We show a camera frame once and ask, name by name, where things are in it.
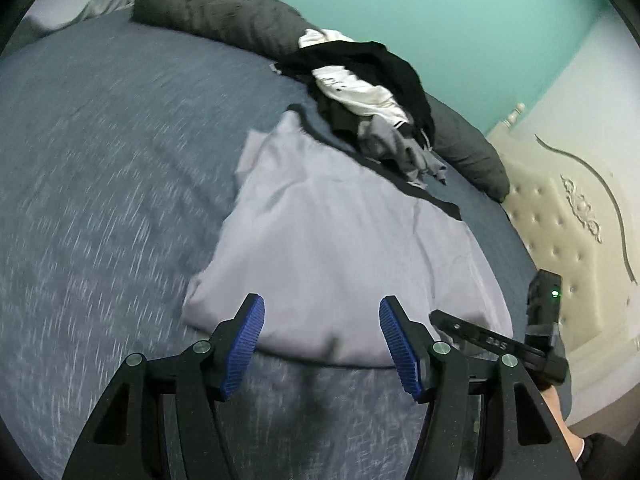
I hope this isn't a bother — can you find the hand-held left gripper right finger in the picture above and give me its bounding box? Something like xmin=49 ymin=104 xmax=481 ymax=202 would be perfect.
xmin=378 ymin=295 xmax=583 ymax=480

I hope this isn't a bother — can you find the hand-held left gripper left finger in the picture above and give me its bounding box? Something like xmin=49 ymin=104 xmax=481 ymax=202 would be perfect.
xmin=60 ymin=292 xmax=266 ymax=480

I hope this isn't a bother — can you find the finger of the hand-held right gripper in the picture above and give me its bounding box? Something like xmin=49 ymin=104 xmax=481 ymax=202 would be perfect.
xmin=429 ymin=310 xmax=548 ymax=362

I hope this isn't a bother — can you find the light grey zip jacket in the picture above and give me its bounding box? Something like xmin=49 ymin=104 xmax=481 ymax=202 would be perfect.
xmin=180 ymin=102 xmax=516 ymax=368

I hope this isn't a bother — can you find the person's right forearm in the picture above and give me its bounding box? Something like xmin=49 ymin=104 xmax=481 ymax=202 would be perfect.
xmin=540 ymin=387 xmax=633 ymax=480

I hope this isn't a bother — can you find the pile of clothes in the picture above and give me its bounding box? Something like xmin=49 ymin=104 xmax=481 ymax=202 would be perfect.
xmin=275 ymin=40 xmax=436 ymax=153

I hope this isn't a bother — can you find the cream tufted headboard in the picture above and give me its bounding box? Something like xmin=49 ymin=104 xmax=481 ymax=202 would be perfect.
xmin=485 ymin=102 xmax=640 ymax=426

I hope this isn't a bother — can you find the blue speckled bedspread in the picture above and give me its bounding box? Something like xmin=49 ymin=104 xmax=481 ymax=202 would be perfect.
xmin=0 ymin=7 xmax=573 ymax=480

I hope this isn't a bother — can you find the white garment with black trim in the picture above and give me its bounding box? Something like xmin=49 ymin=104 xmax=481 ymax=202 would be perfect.
xmin=298 ymin=28 xmax=413 ymax=126

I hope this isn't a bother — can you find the light grey pillow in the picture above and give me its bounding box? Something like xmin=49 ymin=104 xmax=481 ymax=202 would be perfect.
xmin=10 ymin=0 xmax=136 ymax=41

